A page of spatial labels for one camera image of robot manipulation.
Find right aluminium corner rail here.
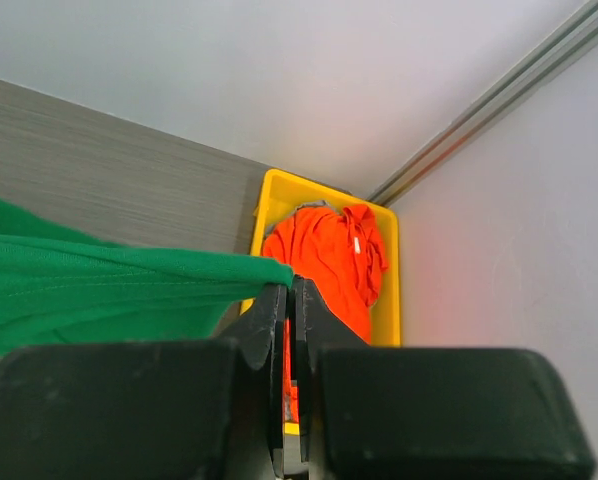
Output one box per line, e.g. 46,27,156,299
368,1,598,206

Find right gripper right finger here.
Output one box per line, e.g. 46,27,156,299
289,277,597,479

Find yellow plastic bin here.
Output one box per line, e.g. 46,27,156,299
238,167,403,437

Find grey cloth in bin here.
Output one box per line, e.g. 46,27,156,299
284,200,337,423

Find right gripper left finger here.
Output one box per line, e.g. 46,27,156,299
0,285,288,479

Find green t-shirt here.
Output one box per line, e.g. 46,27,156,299
0,200,293,355

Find orange t-shirt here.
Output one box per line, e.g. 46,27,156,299
260,202,391,431

